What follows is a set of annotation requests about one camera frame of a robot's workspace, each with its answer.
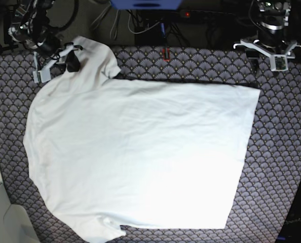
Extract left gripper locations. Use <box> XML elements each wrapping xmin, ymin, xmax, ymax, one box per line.
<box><xmin>233</xmin><ymin>32</ymin><xmax>301</xmax><ymax>71</ymax></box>

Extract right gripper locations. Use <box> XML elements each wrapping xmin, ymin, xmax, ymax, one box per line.
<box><xmin>32</xmin><ymin>36</ymin><xmax>83</xmax><ymax>83</ymax></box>

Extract white T-shirt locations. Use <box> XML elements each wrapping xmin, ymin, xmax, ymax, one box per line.
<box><xmin>23</xmin><ymin>36</ymin><xmax>260</xmax><ymax>242</ymax></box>

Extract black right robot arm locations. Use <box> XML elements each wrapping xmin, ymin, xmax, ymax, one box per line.
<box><xmin>8</xmin><ymin>1</ymin><xmax>83</xmax><ymax>83</ymax></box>

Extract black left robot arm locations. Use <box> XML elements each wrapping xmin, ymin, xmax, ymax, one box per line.
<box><xmin>233</xmin><ymin>1</ymin><xmax>301</xmax><ymax>72</ymax></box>

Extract black power strip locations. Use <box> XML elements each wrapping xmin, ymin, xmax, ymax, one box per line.
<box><xmin>179</xmin><ymin>9</ymin><xmax>236</xmax><ymax>23</ymax></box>

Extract red black table clamp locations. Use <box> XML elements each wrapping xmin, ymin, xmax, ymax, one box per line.
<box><xmin>162</xmin><ymin>48</ymin><xmax>170</xmax><ymax>61</ymax></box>

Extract patterned purple tablecloth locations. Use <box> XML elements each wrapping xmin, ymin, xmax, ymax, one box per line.
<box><xmin>0</xmin><ymin>47</ymin><xmax>301</xmax><ymax>242</ymax></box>

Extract black equipment left background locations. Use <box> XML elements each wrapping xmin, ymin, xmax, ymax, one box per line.
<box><xmin>0</xmin><ymin>1</ymin><xmax>24</xmax><ymax>53</ymax></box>

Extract black box under table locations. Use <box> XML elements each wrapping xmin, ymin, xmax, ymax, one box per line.
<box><xmin>134</xmin><ymin>24</ymin><xmax>165</xmax><ymax>46</ymax></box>

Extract white plastic bin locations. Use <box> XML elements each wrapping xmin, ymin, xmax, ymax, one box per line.
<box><xmin>0</xmin><ymin>183</ymin><xmax>40</xmax><ymax>242</ymax></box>

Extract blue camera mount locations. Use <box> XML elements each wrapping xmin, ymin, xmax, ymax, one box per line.
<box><xmin>111</xmin><ymin>0</ymin><xmax>182</xmax><ymax>10</ymax></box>

